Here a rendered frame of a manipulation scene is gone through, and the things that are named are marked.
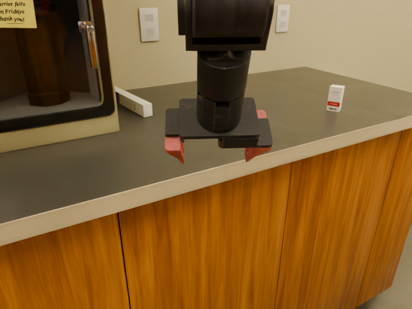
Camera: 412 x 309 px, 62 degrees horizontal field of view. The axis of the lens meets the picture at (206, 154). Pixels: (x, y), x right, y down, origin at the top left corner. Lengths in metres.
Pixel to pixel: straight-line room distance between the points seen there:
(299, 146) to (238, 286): 0.43
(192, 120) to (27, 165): 0.46
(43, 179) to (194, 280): 0.44
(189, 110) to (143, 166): 0.31
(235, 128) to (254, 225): 0.52
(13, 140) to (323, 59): 1.50
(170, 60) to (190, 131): 0.99
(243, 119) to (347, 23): 1.59
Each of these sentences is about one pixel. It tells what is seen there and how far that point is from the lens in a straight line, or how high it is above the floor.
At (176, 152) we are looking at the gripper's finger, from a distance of 0.46.
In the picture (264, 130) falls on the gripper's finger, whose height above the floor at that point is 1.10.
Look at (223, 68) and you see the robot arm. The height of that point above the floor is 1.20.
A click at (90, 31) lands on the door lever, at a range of 0.80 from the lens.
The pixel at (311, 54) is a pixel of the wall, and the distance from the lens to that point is 1.85.
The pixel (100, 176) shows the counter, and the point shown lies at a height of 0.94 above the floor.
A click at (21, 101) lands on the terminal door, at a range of 0.86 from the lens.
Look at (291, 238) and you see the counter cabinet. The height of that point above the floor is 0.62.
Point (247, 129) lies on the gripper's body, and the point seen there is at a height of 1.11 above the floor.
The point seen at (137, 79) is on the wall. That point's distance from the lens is 1.38.
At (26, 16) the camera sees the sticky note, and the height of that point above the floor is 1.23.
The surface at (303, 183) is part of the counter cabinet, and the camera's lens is 0.97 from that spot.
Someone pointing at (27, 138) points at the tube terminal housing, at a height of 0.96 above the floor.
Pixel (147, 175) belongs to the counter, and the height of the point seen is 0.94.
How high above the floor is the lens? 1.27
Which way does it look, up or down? 25 degrees down
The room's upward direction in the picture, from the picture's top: straight up
